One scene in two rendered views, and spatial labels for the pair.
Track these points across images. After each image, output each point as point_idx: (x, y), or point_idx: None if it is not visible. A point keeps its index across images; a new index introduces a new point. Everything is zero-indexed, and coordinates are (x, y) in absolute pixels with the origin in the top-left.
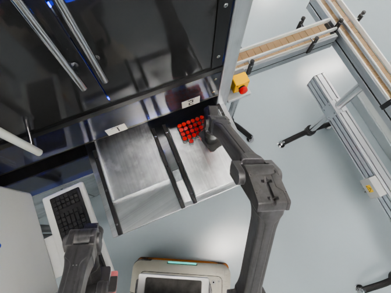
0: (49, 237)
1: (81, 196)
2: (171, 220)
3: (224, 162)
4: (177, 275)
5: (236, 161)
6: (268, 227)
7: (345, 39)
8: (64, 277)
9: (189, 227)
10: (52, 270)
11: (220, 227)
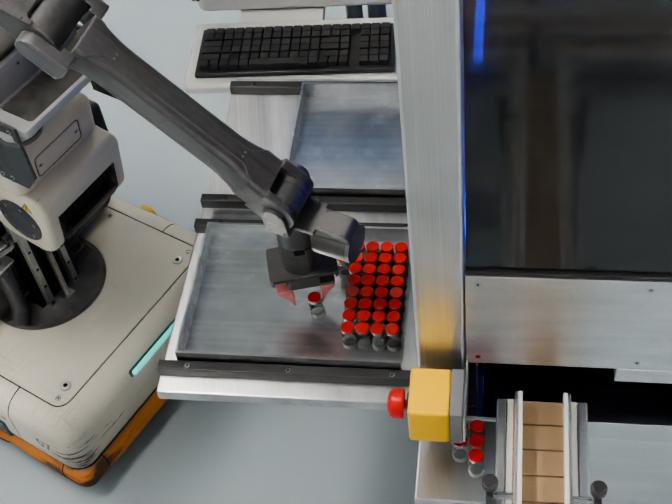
0: (321, 15)
1: (369, 70)
2: (295, 414)
3: (248, 325)
4: (70, 94)
5: (101, 9)
6: None
7: None
8: None
9: (247, 453)
10: (254, 4)
11: None
